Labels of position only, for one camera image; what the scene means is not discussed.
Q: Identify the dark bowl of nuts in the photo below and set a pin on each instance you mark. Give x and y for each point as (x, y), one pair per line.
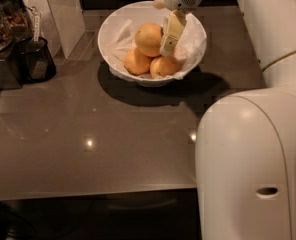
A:
(11, 17)

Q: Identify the white bowl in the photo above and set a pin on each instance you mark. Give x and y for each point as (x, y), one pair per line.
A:
(121, 20)

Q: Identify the black box stand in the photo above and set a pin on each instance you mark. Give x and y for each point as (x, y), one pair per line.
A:
(11, 76)

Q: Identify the front left orange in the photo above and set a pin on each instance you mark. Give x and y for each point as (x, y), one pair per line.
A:
(136, 63)

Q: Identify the white plastic bag liner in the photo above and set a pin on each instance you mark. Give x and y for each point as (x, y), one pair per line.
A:
(191, 44)

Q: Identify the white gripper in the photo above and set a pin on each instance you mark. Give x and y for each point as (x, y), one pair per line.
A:
(174, 22)

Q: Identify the black container with tag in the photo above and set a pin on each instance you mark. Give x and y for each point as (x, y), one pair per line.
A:
(34, 53)

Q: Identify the orange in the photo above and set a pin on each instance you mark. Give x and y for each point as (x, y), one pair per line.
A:
(164, 66)
(136, 63)
(148, 39)

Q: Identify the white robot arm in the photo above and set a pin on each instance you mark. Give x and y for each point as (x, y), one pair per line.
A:
(245, 151)

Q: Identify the front right orange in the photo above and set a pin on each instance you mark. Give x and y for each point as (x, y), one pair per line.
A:
(164, 66)

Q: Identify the white paper bag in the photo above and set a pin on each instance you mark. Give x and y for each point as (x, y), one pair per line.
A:
(62, 23)

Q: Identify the top orange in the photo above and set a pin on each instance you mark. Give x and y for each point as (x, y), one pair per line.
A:
(148, 39)

